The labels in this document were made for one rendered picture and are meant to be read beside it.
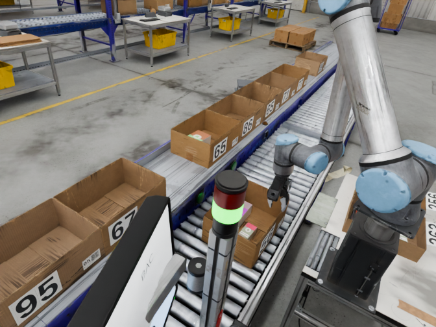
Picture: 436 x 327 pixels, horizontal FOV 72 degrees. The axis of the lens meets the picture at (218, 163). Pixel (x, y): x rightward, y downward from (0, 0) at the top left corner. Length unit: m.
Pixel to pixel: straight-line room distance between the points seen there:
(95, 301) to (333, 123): 1.04
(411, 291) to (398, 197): 0.81
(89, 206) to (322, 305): 1.69
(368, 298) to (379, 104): 0.90
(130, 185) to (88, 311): 1.25
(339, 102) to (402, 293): 0.95
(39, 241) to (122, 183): 0.48
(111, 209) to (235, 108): 1.37
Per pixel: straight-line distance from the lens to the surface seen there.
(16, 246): 1.47
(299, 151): 1.21
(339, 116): 1.24
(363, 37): 1.03
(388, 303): 1.64
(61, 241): 1.46
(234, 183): 0.44
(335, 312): 2.44
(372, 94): 1.01
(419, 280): 1.82
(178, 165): 1.82
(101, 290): 0.47
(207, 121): 2.16
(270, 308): 2.29
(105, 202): 1.60
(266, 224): 1.69
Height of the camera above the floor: 1.94
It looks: 35 degrees down
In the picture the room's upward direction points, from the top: 6 degrees clockwise
